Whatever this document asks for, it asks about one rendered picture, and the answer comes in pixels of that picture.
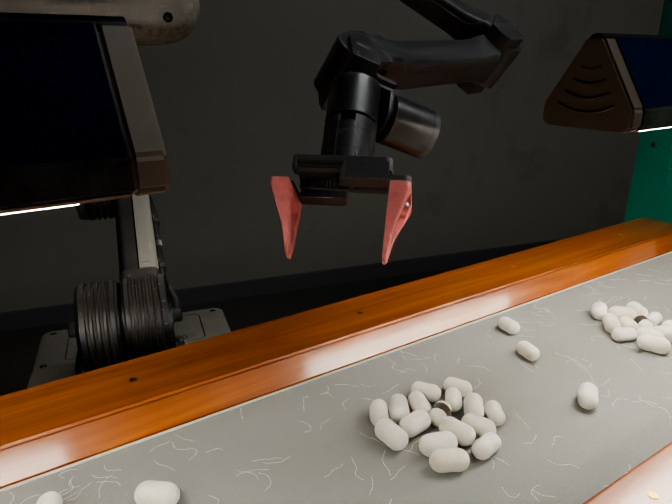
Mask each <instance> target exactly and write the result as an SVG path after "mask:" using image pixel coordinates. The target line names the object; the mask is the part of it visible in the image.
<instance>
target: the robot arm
mask: <svg viewBox="0 0 672 504"><path fill-rule="evenodd" d="M399 1H401V2H402V3H404V4H405V5H407V6H408V7H410V8H411V9H412V10H414V11H415V12H417V13H418V14H420V15H421V16H423V17H424V18H426V19H427V20H429V21H430V22H432V23H433V24H434V25H436V26H437V27H439V28H440V29H442V30H443V31H445V32H446V33H447V34H449V35H450V36H451V37H452V38H453V39H454V40H390V39H386V38H383V37H382V36H381V35H368V34H367V33H366V32H365V31H350V30H344V31H341V32H340V33H339V34H338V36H337V38H336V40H335V42H334V44H333V46H332V47H331V49H330V51H329V53H328V55H327V57H326V59H325V61H324V62H323V64H322V66H321V68H320V70H319V72H318V74H317V76H316V77H315V79H314V86H315V88H316V90H317V91H318V98H319V106H321V110H324V111H326V118H325V126H324V133H323V140H322V147H321V155H311V154H295V155H294V156H293V161H292V170H293V172H294V174H298V176H299V178H300V188H301V192H298V189H297V187H296V185H295V182H294V181H290V179H289V177H280V176H273V177H271V178H270V185H271V188H272V192H273V195H274V199H275V202H276V206H277V209H278V213H279V216H280V220H281V225H282V235H283V244H284V253H285V255H286V257H287V258H288V259H291V256H292V252H293V248H294V244H295V239H296V234H297V228H298V223H299V218H300V213H301V207H302V204H307V205H329V206H346V205H347V199H348V193H368V194H388V202H387V211H386V220H385V228H384V237H383V249H382V264H383V265H386V263H387V261H388V258H389V255H390V252H391V249H392V246H393V243H394V241H395V239H396V237H397V236H398V234H399V232H400V231H401V229H402V227H403V226H404V224H405V223H406V221H407V219H408V218H409V216H410V214H411V210H412V203H411V201H412V178H411V177H410V176H407V175H394V166H393V159H392V158H390V157H376V156H374V154H375V144H376V143H379V144H381V145H384V146H387V147H389V148H392V149H395V150H397V151H400V152H403V153H405V154H408V155H411V156H413V157H416V158H422V157H424V156H425V155H427V154H428V153H429V152H430V150H431V149H432V148H433V146H434V144H435V142H436V140H437V138H438V135H439V132H440V127H441V119H440V115H439V114H438V113H437V112H436V111H433V110H431V109H430V108H429V106H428V105H427V104H426V103H425V102H424V101H422V100H420V99H418V98H415V97H413V96H411V95H409V94H407V93H405V92H403V91H401V90H405V89H413V88H421V87H429V86H438V85H446V84H454V83H456V84H457V86H458V87H459V88H460V89H462V90H463V91H464V92H465V93H466V94H475V93H481V92H482V91H483V90H484V89H485V88H492V87H493V86H494V84H495V83H496V82H497V81H498V79H499V78H500V77H501V76H502V74H503V73H504V72H505V71H506V69H507V68H508V67H509V66H510V64H511V63H512V62H513V61H514V60H515V58H516V57H517V56H518V55H519V53H520V52H521V51H522V49H521V47H520V43H521V42H522V41H523V40H524V36H523V35H522V33H521V32H520V31H518V30H517V29H516V28H515V27H513V26H511V25H509V24H508V22H507V20H506V19H504V18H503V17H501V16H500V15H498V14H496V15H495V16H494V17H493V16H492V15H490V14H489V13H485V12H482V11H479V10H477V9H475V8H473V7H471V6H469V5H467V4H465V3H464V2H462V1H461V0H399Z"/></svg>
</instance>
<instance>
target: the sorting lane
mask: <svg viewBox="0 0 672 504"><path fill-rule="evenodd" d="M598 301H600V302H603V303H605V304H606V306H607V312H608V310H609V308H611V307H613V306H623V307H626V306H627V304H628V303H629V302H632V301H635V302H638V303H639V304H641V305H642V306H643V307H645V308H646V309H647V310H648V315H649V314H650V313H651V312H658V313H660V314H661V315H662V321H661V322H660V323H659V324H658V325H660V326H662V323H663V322H664V321H666V320H672V251H671V252H668V253H665V254H663V255H660V256H657V257H654V258H651V259H648V260H646V261H643V262H640V263H637V264H634V265H632V266H629V267H626V268H623V269H620V270H617V271H615V272H612V273H609V274H606V275H603V276H601V277H598V278H595V279H592V280H589V281H586V282H584V283H581V284H578V285H575V286H572V287H569V288H567V289H564V290H561V291H558V292H555V293H553V294H550V295H547V296H544V297H541V298H538V299H536V300H533V301H530V302H527V303H524V304H521V305H519V306H516V307H513V308H510V309H507V310H505V311H502V312H499V313H496V314H493V315H490V316H488V317H485V318H482V319H479V320H476V321H473V322H471V323H468V324H465V325H462V326H459V327H457V328H454V329H451V330H448V331H445V332H442V333H440V334H437V335H434V336H431V337H428V338H426V339H423V340H420V341H417V342H414V343H411V344H409V345H406V346H403V347H400V348H397V349H394V350H392V351H389V352H386V353H383V354H380V355H378V356H375V357H372V358H369V359H366V360H363V361H361V362H358V363H355V364H352V365H349V366H346V367H344V368H341V369H338V370H335V371H332V372H330V373H327V374H324V375H321V376H318V377H315V378H313V379H310V380H307V381H304V382H301V383H298V384H296V385H293V386H290V387H287V388H284V389H282V390H279V391H276V392H273V393H270V394H267V395H265V396H262V397H259V398H256V399H253V400H251V401H248V402H245V403H242V404H239V405H236V406H234V407H231V408H228V409H225V410H222V411H219V412H217V413H214V414H211V415H208V416H205V417H203V418H200V419H197V420H194V421H191V422H188V423H186V424H183V425H180V426H177V427H174V428H171V429H169V430H166V431H163V432H160V433H157V434H155V435H152V436H149V437H146V438H143V439H140V440H138V441H135V442H132V443H129V444H126V445H123V446H121V447H118V448H115V449H112V450H109V451H107V452H104V453H101V454H98V455H95V456H92V457H90V458H87V459H84V460H81V461H78V462H76V463H73V464H70V465H67V466H64V467H61V468H59V469H56V470H53V471H50V472H47V473H44V474H42V475H39V476H36V477H33V478H30V479H28V480H25V481H22V482H19V483H16V484H13V485H11V486H8V487H5V488H2V489H0V504H36V503H37V501H38V499H39V498H40V496H41V495H43V494H44V493H46V492H49V491H55V492H58V493H59V494H60V495H61V496H62V498H63V504H137V503H136V502H135V499H134V493H135V490H136V488H137V486H138V485H139V484H140V483H142V482H144V481H147V480H154V481H167V482H173V483H175V484H176V485H177V486H178V488H179V490H180V498H179V500H178V502H177V504H582V503H584V502H585V501H587V500H588V499H590V498H591V497H592V496H594V495H595V494H597V493H598V492H600V491H601V490H602V489H604V488H605V487H607V486H608V485H610V484H611V483H613V482H614V481H615V480H617V479H618V478H620V477H621V476H623V475H624V474H625V473H627V472H628V471H630V470H631V469H633V468H634V467H635V466H637V465H638V464H640V463H641V462H643V461H644V460H646V459H647V458H648V457H650V456H651V455H653V454H654V453H656V452H657V451H658V450H660V449H661V448H663V447H664V446H666V445H667V444H668V443H670V442H671V441H672V342H670V344H671V349H670V351H669V352H668V353H666V354H658V353H654V352H651V351H646V350H642V349H641V348H640V347H639V346H638V345H637V337H636V339H635V340H633V341H622V342H618V341H615V340H614V339H613V338H612V336H611V333H609V332H607V331H606V330H605V328H604V325H603V323H602V320H597V319H595V318H593V316H592V314H591V310H592V305H593V304H594V303H595V302H598ZM502 317H508V318H510V319H512V320H514V321H516V322H517V323H518V324H519V325H520V330H519V332H518V333H517V334H514V335H512V334H509V333H507V332H506V331H504V330H502V329H501V328H500V327H499V325H498V321H499V319H500V318H502ZM658 325H657V326H658ZM520 341H527V342H529V343H531V344H532V345H533V346H535V347H536V348H537V349H538V350H539V352H540V356H539V358H538V359H537V360H535V361H530V360H528V359H526V358H525V357H523V356H522V355H520V354H519V353H518V351H517V344H518V343H519V342H520ZM448 377H454V378H458V379H462V380H466V381H468V382H469V383H470V384H471V386H472V393H477V394H479V395H480V396H481V397H482V400H483V405H485V404H486V402H488V401H490V400H495V401H497V402H498V403H499V404H500V405H501V407H502V410H503V412H504V413H505V416H506V420H505V422H504V423H503V424H502V425H500V426H496V434H497V435H498V436H499V437H500V439H501V448H500V449H499V450H498V451H497V452H495V453H494V454H493V455H491V456H490V457H489V458H488V459H486V460H479V459H477V458H476V457H475V456H474V455H473V453H472V444H473V443H472V444H471V445H469V446H462V445H459V444H458V446H457V448H461V449H463V450H465V451H466V452H467V453H468V455H469V458H470V463H469V466H468V468H467V469H466V470H464V471H462V472H448V473H438V472H436V471H434V470H433V469H432V468H431V466H430V464H429V457H427V456H425V455H423V454H422V453H421V451H420V449H419V441H420V439H421V437H422V436H424V435H426V434H429V433H435V432H440V431H439V427H436V426H434V425H432V424H431V423H430V426H429V428H428V429H426V430H425V431H423V432H422V433H420V434H418V435H417V436H415V437H413V438H409V440H408V444H407V446H406V447H405V448H404V449H403V450H400V451H395V450H392V449H391V448H390V447H389V446H387V445H386V444H385V443H384V442H383V441H381V440H380V439H379V438H378V437H377V436H376V434H375V425H373V424H372V423H371V421H370V411H369V407H370V404H371V402H372V401H373V400H375V399H382V400H384V401H385V402H386V404H387V406H388V400H389V398H390V397H391V396H392V395H394V394H397V393H399V394H402V395H404V396H405V397H406V398H407V401H408V396H409V394H410V393H411V390H410V389H411V386H412V384H413V383H414V382H417V381H421V382H425V383H429V384H435V385H437V386H438V387H439V388H440V390H441V397H440V398H439V399H438V400H437V401H435V402H431V401H428V402H429V403H430V405H431V409H432V407H433V406H434V404H435V403H437V402H438V401H445V392H446V391H445V390H444V388H443V382H444V380H445V379H446V378H448ZM584 382H590V383H593V384H594V385H595V386H596V387H597V388H598V400H599V401H598V405H597V406H596V407H595V408H594V409H591V410H587V409H584V408H582V407H581V406H580V405H579V403H578V400H577V397H578V387H579V386H580V384H582V383H584Z"/></svg>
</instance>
